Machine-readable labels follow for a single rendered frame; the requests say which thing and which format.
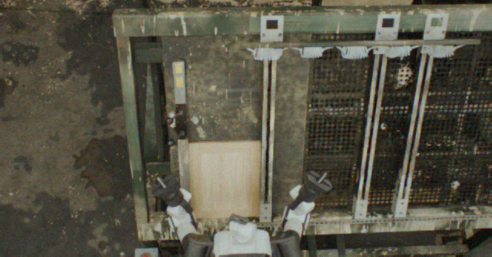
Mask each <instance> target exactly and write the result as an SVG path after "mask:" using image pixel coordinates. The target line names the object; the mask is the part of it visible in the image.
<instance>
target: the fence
mask: <svg viewBox="0 0 492 257"><path fill-rule="evenodd" d="M175 64H182V73H175ZM174 73H175V104H186V91H185V61H184V59H183V58H176V59H174ZM176 77H182V78H183V87H176ZM178 159H179V172H180V185H181V189H184V190H186V191H187V192H189V193H190V194H191V183H190V168H189V153H188V140H178Z"/></svg>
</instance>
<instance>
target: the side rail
mask: <svg viewBox="0 0 492 257"><path fill-rule="evenodd" d="M116 39H117V46H118V60H119V67H120V73H121V87H122V93H123V100H124V107H125V120H126V128H127V135H128V147H129V162H130V168H131V181H132V188H133V196H134V203H135V215H136V222H137V224H148V217H149V212H150V210H149V203H148V187H147V179H146V174H145V156H144V148H143V139H142V132H141V116H140V108H139V100H138V86H137V77H136V69H135V58H134V50H133V49H134V46H133V38H132V37H116Z"/></svg>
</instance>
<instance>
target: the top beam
mask: <svg viewBox="0 0 492 257"><path fill-rule="evenodd" d="M441 13H449V19H448V23H447V30H446V32H460V31H492V5H478V4H447V5H339V6H284V7H229V8H121V9H115V10H114V11H113V13H112V15H111V23H112V29H113V36H114V37H142V36H188V35H260V34H261V16H284V24H283V34H324V33H370V32H376V27H377V17H378V15H389V14H400V21H399V26H398V30H397V32H424V30H425V24H426V20H427V14H441ZM442 21H443V18H431V22H430V26H441V25H442Z"/></svg>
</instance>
